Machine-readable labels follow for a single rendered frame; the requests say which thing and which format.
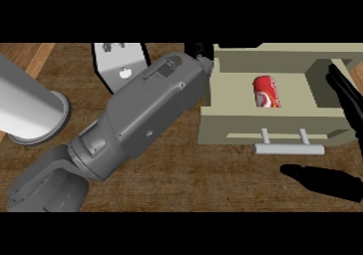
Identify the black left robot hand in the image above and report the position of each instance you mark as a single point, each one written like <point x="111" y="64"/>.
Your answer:
<point x="196" y="50"/>

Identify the red can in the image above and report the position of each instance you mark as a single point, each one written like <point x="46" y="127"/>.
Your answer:
<point x="266" y="91"/>

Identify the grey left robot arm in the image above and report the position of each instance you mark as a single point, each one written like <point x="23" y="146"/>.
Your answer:
<point x="140" y="109"/>

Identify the beige wooden drawer box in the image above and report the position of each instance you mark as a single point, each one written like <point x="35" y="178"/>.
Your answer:
<point x="239" y="93"/>

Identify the beige drawer front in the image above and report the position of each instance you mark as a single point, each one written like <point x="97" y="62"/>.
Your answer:
<point x="229" y="127"/>

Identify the beige wooden cabinet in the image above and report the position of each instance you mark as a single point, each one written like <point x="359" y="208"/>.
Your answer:
<point x="288" y="56"/>

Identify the white cylinder with grey rim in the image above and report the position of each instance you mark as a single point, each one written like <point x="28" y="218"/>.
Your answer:
<point x="23" y="106"/>

